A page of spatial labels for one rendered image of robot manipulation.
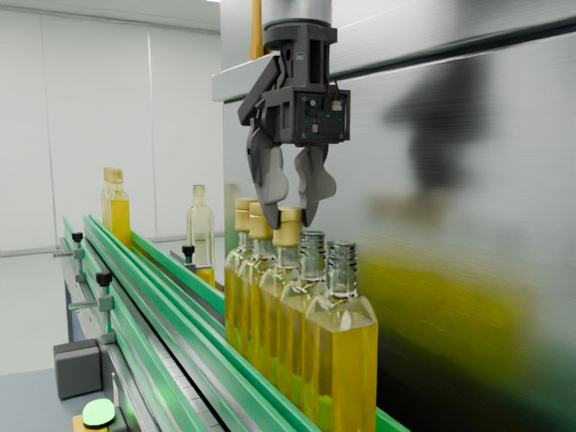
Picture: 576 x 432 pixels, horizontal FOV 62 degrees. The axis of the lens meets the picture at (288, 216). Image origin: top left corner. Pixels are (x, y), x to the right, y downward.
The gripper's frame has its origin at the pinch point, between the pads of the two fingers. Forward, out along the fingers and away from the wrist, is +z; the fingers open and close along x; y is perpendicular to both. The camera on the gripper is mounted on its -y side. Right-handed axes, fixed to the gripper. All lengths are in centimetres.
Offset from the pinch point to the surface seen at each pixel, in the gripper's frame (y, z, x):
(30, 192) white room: -577, 42, -22
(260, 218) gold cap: -4.5, 0.7, -1.5
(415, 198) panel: 8.3, -2.2, 11.8
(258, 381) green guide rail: 0.8, 19.1, -4.4
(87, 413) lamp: -22.8, 30.5, -21.0
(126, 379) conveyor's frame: -24.3, 27.3, -15.1
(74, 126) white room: -577, -33, 28
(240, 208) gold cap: -10.8, 0.2, -1.4
